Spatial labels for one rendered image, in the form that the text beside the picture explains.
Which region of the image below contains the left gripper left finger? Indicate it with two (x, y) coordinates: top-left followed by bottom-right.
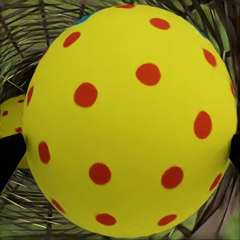
(0, 133), (27, 194)

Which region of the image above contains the wicker basket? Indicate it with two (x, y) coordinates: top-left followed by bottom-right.
(0, 0), (240, 240)

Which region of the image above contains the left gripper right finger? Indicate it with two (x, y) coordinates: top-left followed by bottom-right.
(229, 134), (240, 173)

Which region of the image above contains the easter egg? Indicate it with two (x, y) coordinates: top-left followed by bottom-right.
(22, 3), (237, 240)
(0, 94), (30, 170)

